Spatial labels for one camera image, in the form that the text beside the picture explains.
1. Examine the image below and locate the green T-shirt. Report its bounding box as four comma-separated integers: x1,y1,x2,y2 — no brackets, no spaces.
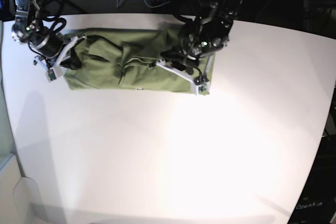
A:
61,23,217,96

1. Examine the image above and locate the black OpenArm case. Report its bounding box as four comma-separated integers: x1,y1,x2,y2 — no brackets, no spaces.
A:
288,130,335,223

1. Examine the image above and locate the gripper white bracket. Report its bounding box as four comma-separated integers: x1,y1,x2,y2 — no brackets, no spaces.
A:
33,34,87,82
148,46,214,95

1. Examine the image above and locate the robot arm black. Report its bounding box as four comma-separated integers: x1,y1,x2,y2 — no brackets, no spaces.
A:
12,0,81,81
150,0,243,95

